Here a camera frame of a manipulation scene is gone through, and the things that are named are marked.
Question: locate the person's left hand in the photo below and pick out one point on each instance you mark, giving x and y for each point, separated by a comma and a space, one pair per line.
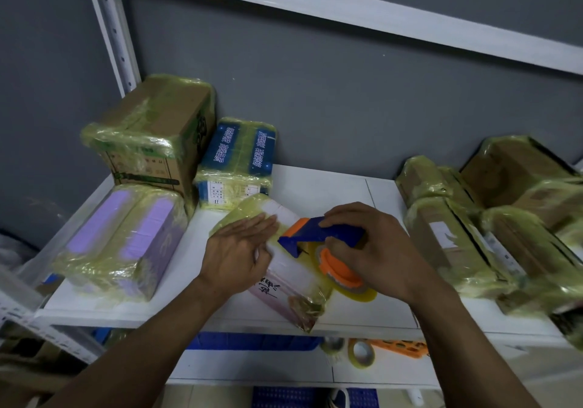
230, 257

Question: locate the person's right hand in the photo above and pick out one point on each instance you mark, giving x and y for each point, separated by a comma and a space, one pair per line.
378, 257

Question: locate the person's left thumb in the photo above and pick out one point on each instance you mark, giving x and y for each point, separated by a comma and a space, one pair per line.
263, 261

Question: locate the person's right fingers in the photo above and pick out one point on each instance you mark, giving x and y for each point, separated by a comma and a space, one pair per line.
346, 225

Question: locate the blue and orange tape dispenser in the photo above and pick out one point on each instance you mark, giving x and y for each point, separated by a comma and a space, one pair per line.
319, 243

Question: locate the person's left forearm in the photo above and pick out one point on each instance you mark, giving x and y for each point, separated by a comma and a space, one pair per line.
132, 357

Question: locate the person's right forearm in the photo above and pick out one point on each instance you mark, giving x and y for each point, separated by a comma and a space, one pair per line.
473, 353

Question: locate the white metal shelf rack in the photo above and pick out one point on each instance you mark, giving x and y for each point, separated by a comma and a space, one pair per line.
319, 180

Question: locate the clear yellowish tape roll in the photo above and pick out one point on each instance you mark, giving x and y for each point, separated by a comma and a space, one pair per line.
357, 290

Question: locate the blue plastic crate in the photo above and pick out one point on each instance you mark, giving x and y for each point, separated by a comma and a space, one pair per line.
255, 341

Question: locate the flat brown tape-wrapped box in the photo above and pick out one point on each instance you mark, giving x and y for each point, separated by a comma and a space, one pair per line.
432, 180

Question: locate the blue tape-wrapped box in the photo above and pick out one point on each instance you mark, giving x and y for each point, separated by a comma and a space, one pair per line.
239, 162

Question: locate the brown wrapped box white label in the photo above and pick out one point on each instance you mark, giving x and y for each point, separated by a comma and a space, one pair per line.
451, 243

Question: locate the small clear tape roll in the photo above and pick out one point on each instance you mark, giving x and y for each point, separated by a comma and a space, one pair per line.
333, 347

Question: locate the yellow tape roll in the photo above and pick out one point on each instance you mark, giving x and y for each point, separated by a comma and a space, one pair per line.
361, 354

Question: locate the purple tape-wrapped box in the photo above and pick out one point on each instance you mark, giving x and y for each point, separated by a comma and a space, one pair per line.
125, 243

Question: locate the blue perforated plastic basket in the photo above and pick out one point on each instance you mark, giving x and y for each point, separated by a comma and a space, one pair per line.
296, 397

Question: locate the large brown tape-wrapped carton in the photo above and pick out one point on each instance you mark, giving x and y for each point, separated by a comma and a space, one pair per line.
152, 134

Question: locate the dark tape-wrapped box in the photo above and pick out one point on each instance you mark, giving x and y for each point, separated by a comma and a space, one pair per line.
569, 328

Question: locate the clear plastic bag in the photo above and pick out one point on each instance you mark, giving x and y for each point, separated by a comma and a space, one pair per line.
16, 248

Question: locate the flattened brown cardboard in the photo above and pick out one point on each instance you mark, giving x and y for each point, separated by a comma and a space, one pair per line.
27, 366

